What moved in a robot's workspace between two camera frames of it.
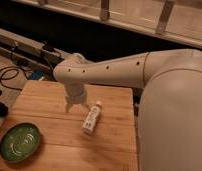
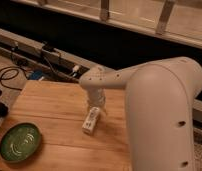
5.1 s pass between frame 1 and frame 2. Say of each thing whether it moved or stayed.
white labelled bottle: stayed
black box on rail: stayed
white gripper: moved
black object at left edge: stayed
